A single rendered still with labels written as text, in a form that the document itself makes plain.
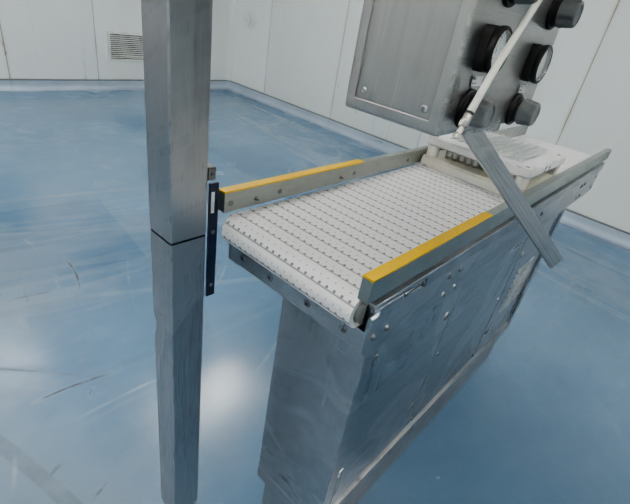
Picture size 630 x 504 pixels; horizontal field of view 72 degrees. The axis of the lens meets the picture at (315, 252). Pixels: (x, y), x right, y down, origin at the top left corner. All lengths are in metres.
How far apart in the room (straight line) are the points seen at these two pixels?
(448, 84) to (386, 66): 0.06
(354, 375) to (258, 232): 0.30
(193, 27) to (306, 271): 0.32
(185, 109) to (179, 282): 0.26
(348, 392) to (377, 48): 0.56
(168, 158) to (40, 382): 1.24
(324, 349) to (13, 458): 1.03
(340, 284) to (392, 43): 0.28
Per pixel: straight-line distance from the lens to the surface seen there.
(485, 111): 0.40
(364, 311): 0.53
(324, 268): 0.56
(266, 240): 0.61
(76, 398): 1.64
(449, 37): 0.39
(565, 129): 3.94
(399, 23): 0.41
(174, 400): 0.86
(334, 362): 0.78
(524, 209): 0.68
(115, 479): 1.44
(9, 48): 5.43
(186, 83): 0.58
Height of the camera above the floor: 1.20
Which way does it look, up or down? 30 degrees down
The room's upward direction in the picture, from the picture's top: 10 degrees clockwise
